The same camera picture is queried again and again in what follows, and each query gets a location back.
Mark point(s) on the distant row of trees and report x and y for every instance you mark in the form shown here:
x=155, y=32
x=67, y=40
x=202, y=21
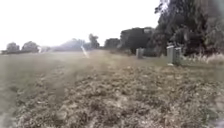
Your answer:
x=26, y=46

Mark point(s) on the wood of dense trees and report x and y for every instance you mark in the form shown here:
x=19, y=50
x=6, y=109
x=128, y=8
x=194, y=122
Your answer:
x=190, y=26

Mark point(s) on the mown grass field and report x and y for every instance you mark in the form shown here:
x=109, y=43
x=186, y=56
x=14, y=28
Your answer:
x=110, y=93

